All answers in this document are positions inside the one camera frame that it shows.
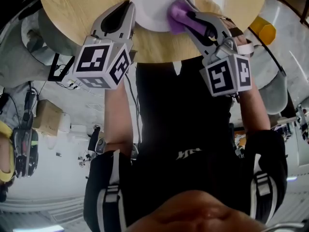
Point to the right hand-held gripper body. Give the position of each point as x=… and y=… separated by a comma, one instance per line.
x=222, y=78

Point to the purple cloth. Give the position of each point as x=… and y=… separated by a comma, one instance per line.
x=178, y=16

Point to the white power strip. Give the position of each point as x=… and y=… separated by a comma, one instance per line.
x=73, y=84

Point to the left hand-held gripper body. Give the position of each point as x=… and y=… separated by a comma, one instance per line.
x=91, y=59

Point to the yellow stool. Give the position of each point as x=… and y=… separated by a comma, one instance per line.
x=264, y=30

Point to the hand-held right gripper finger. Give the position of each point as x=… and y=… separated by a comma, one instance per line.
x=201, y=47
x=217, y=20

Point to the person's right hand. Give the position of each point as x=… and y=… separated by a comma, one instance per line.
x=241, y=40

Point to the person's left forearm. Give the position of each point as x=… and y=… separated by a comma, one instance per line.
x=118, y=120

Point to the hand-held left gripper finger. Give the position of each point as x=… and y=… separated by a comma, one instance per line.
x=97, y=23
x=130, y=33

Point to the person's face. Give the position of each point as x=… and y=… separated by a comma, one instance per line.
x=198, y=214

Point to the person's right forearm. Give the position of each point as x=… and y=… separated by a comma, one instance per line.
x=254, y=112

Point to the person in dark shirt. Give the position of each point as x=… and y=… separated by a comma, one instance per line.
x=173, y=129

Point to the white plate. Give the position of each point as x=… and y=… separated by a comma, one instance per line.
x=152, y=6

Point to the cardboard box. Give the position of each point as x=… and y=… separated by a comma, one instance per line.
x=47, y=118

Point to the round wooden side table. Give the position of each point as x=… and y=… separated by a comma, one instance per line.
x=77, y=8

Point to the grey armchair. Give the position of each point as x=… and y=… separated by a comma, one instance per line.
x=272, y=93
x=19, y=54

